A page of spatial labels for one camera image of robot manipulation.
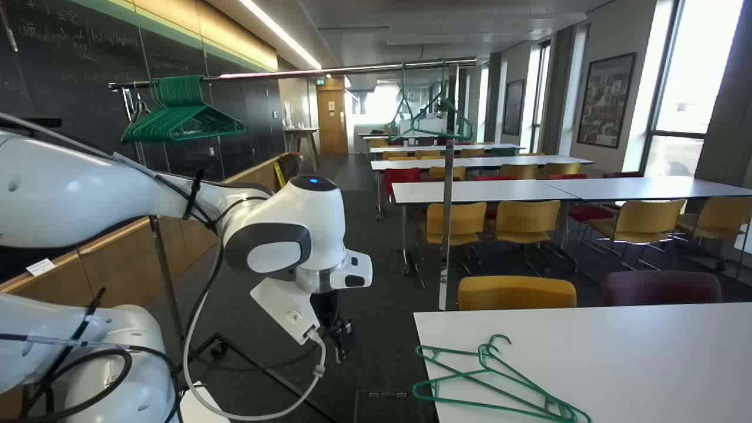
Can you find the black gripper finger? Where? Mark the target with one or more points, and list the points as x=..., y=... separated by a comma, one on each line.
x=334, y=333
x=346, y=340

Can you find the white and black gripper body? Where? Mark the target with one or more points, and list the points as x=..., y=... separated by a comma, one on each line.
x=290, y=302

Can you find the green hanger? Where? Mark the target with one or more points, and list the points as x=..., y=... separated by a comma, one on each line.
x=435, y=116
x=502, y=383
x=471, y=390

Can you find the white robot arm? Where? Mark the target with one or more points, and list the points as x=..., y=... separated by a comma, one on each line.
x=58, y=192

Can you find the white robot base link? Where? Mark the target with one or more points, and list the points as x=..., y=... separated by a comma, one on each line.
x=86, y=363

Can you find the yellow chair near table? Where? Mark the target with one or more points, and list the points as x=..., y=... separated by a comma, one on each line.
x=505, y=291

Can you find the wooden door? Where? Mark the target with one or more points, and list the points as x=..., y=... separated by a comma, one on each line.
x=333, y=119

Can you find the yellow chair row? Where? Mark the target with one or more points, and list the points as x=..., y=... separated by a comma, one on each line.
x=512, y=221

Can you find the maroon chair near table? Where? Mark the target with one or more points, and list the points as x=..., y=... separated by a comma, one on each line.
x=652, y=287

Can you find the long white table row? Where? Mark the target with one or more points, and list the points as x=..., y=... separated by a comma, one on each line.
x=565, y=189

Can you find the metal rail stand pole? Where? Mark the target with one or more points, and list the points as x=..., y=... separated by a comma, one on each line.
x=448, y=196

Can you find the green hangers bunch on rail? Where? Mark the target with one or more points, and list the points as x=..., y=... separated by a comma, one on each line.
x=181, y=114

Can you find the metal clothes rail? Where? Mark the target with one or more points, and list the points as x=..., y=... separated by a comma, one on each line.
x=361, y=69

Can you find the framed wall picture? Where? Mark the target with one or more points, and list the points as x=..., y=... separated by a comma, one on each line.
x=605, y=99

